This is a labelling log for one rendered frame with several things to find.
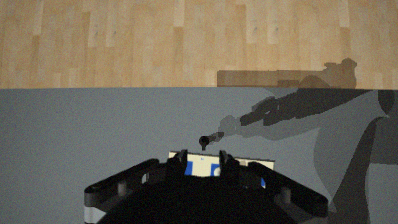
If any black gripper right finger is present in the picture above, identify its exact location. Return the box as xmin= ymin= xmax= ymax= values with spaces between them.
xmin=217 ymin=150 xmax=328 ymax=224

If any blue and cream checkered board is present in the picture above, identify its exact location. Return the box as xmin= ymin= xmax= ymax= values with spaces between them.
xmin=169 ymin=151 xmax=274 ymax=176

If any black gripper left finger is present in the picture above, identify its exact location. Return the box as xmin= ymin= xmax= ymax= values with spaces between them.
xmin=84 ymin=149 xmax=188 ymax=224

